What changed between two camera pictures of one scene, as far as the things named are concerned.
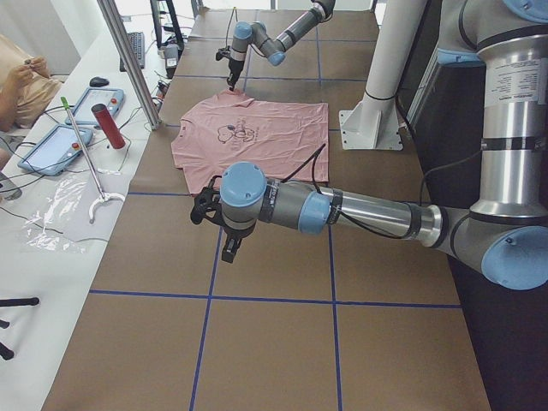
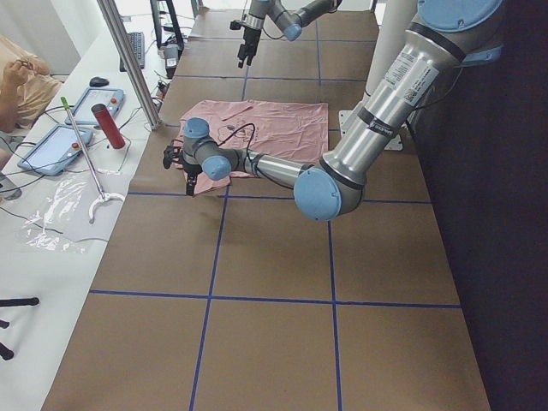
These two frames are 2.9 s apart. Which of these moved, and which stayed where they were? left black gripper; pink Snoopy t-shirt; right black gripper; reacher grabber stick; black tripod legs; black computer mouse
Moved: right black gripper; left black gripper
Stayed: reacher grabber stick; black computer mouse; black tripod legs; pink Snoopy t-shirt
